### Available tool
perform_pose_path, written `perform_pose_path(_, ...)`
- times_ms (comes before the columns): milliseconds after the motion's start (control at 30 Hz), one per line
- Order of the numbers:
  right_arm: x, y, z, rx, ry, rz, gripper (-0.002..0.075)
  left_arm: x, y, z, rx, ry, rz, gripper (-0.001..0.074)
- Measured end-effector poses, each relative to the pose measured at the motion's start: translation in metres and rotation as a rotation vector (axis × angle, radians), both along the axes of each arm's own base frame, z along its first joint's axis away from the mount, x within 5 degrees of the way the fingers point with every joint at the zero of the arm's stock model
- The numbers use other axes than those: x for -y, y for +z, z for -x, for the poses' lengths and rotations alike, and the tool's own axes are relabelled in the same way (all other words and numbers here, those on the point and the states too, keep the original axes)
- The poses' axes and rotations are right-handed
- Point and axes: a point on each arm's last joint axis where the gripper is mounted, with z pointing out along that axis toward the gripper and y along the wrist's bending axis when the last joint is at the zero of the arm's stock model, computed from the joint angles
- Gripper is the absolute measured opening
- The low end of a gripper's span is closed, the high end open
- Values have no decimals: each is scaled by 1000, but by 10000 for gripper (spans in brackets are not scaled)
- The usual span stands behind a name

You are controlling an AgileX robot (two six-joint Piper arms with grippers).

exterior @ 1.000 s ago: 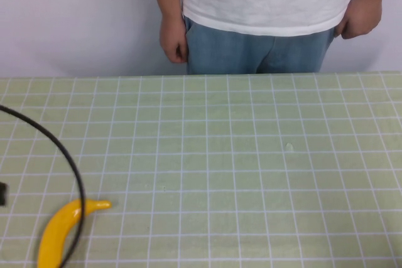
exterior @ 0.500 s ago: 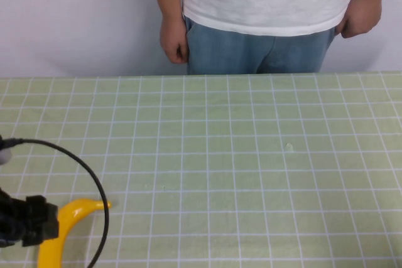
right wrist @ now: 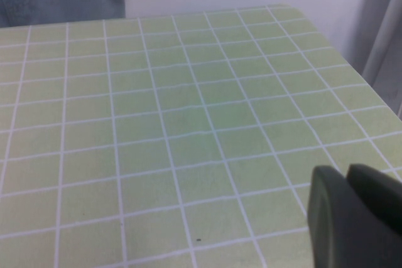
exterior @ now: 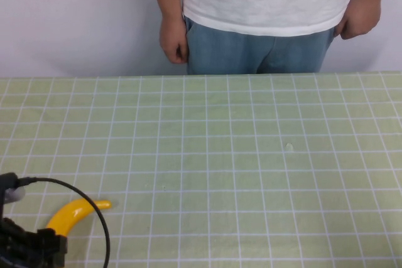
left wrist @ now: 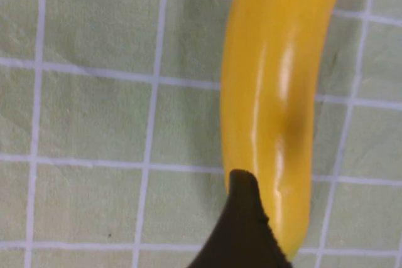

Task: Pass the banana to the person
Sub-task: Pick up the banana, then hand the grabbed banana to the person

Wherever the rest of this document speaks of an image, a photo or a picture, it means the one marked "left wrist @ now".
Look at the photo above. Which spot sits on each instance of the green checked tablecloth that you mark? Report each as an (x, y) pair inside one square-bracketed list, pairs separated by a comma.
[(94, 117)]

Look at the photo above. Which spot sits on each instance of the yellow plastic banana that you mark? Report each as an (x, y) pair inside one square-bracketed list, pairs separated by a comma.
[(270, 76)]

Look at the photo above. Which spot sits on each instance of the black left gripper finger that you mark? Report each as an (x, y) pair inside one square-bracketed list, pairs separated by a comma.
[(242, 236)]

